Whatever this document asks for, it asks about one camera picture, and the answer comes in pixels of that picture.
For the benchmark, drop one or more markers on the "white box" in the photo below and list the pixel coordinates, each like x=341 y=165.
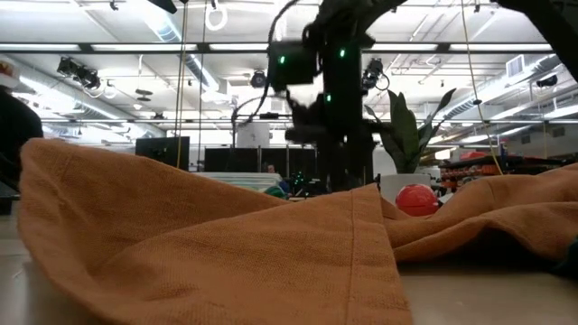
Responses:
x=253 y=135

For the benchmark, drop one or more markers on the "shelf with orange bins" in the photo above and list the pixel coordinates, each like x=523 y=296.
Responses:
x=478 y=170

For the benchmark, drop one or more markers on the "black partition panel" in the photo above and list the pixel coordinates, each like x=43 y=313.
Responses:
x=235 y=160

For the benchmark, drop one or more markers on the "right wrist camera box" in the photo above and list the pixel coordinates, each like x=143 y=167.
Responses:
x=293 y=65

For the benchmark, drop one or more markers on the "black cabinet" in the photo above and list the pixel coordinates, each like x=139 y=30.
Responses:
x=162 y=153

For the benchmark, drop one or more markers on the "black device with green lights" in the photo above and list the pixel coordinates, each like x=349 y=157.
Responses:
x=299 y=179

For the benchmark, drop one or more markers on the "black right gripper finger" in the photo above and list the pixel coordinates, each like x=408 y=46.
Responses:
x=345 y=167

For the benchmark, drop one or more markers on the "silver ventilation duct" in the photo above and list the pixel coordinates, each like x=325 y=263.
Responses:
x=198 y=67

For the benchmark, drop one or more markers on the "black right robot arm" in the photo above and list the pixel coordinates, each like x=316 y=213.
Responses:
x=347 y=27

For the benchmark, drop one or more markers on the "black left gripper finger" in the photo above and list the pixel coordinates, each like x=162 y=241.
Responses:
x=163 y=5

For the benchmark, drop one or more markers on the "clear plastic tupperware container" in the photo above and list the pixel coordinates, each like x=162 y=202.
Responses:
x=235 y=178

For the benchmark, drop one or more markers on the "black ceiling spotlights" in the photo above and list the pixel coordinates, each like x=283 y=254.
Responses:
x=81 y=74

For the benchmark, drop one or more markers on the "person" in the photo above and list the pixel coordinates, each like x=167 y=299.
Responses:
x=271 y=169
x=18 y=131

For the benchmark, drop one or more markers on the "snake plant in white pot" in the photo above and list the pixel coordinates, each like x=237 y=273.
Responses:
x=404 y=135

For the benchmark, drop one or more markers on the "round black ceiling camera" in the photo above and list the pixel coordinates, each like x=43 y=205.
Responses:
x=258 y=79

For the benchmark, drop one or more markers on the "red toy tomato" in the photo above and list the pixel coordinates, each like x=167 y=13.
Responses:
x=415 y=199

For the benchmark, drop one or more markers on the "orange cloth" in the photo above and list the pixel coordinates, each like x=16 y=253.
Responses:
x=226 y=248

